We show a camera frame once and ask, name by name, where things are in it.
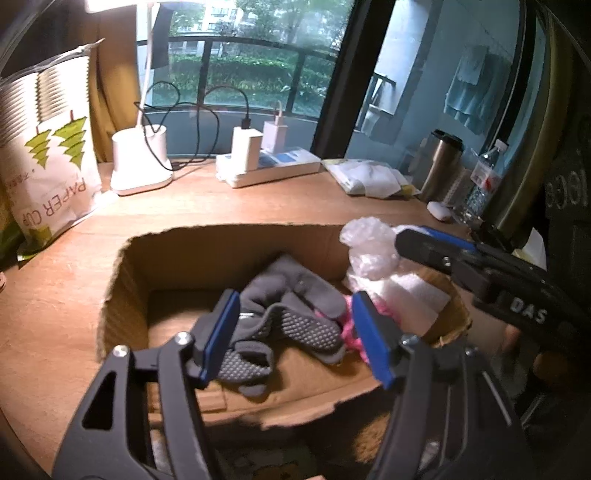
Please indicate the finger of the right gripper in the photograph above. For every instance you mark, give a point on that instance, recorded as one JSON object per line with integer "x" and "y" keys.
{"x": 414, "y": 245}
{"x": 442, "y": 241}

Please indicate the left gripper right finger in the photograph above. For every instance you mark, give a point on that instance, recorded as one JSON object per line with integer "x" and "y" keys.
{"x": 401, "y": 362}

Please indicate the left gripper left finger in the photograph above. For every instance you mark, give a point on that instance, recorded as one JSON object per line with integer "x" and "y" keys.
{"x": 187, "y": 362}

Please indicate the white waffle towel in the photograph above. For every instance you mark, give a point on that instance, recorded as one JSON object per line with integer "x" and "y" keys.
{"x": 413, "y": 302}

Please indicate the pink fuzzy sock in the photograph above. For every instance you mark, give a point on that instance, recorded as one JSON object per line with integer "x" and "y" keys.
{"x": 351, "y": 332}

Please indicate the grey gloves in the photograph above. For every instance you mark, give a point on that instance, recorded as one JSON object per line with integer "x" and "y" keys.
{"x": 286, "y": 301}

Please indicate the person hand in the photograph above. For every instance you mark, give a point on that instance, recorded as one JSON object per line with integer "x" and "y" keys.
{"x": 516, "y": 350}

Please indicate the white earbuds case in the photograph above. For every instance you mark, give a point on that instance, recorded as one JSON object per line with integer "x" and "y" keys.
{"x": 439, "y": 211}

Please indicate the clear water bottle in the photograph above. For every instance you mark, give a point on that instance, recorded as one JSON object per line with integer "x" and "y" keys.
{"x": 485, "y": 181}

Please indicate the brown cardboard box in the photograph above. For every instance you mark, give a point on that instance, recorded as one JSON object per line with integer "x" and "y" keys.
{"x": 203, "y": 261}

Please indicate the white tissue pack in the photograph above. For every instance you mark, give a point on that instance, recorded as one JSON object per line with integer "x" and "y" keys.
{"x": 369, "y": 179}

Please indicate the steel travel mug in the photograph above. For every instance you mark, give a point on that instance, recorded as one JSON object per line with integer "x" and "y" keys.
{"x": 438, "y": 159}

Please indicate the cartoon print cloth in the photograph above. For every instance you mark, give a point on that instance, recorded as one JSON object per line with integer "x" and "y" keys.
{"x": 294, "y": 462}

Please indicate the hanging teal towel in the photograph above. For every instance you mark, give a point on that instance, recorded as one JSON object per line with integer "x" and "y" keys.
{"x": 477, "y": 87}

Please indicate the white power strip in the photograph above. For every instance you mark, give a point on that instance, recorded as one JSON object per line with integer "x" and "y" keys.
{"x": 272, "y": 167}

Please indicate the white desk lamp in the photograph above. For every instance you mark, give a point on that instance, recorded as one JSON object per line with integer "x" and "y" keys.
{"x": 140, "y": 158}

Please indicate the paper cup bag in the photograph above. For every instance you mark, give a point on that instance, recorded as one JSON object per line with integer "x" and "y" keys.
{"x": 48, "y": 164}

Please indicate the brown curtain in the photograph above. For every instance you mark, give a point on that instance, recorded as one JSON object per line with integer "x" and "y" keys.
{"x": 113, "y": 76}

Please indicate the white charger with black cable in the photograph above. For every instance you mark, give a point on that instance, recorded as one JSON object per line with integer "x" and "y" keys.
{"x": 245, "y": 141}

